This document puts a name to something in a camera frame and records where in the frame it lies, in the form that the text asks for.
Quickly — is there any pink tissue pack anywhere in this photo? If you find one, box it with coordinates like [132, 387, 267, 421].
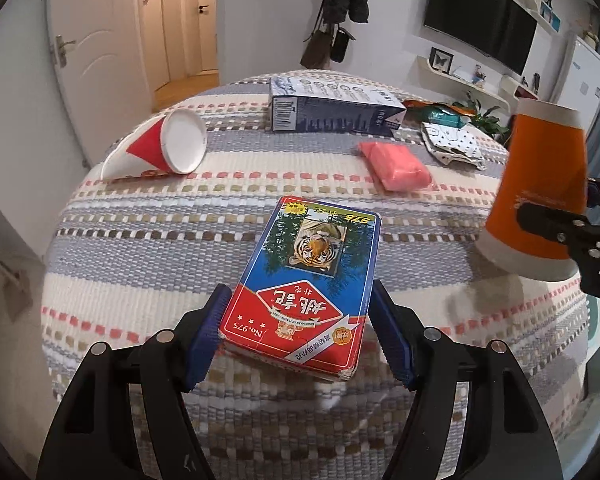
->
[358, 142, 432, 193]

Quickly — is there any striped woven tablecloth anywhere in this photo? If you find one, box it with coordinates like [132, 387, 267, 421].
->
[41, 76, 588, 479]

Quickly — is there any orange teal snack wrapper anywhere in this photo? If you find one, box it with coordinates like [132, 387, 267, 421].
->
[402, 99, 475, 128]

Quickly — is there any white open door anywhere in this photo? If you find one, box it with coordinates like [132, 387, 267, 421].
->
[46, 0, 152, 167]

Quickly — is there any wall mounted black television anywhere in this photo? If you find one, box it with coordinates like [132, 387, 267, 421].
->
[424, 0, 536, 75]

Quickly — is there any white curved wall shelf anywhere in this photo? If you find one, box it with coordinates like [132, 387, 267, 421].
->
[416, 56, 510, 114]

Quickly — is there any red white paper cup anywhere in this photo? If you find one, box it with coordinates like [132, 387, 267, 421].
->
[100, 108, 208, 180]

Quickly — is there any potted green plant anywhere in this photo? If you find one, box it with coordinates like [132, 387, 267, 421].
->
[452, 92, 510, 145]

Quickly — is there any brown hanging bag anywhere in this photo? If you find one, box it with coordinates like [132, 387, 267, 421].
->
[300, 27, 334, 70]

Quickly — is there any white triangle pattern wrapper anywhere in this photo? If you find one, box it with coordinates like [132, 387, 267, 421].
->
[420, 122, 486, 171]

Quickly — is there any large orange paper cup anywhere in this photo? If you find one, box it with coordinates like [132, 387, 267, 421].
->
[476, 99, 588, 282]

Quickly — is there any white red wall cubby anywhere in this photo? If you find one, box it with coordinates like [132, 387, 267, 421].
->
[500, 75, 539, 101]

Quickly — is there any framed butterfly picture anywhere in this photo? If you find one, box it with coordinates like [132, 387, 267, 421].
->
[428, 47, 454, 75]

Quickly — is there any white refrigerator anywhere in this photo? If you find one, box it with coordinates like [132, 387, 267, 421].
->
[550, 34, 600, 133]

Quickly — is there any playing card box tiger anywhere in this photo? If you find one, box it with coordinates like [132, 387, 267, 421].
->
[220, 196, 381, 382]

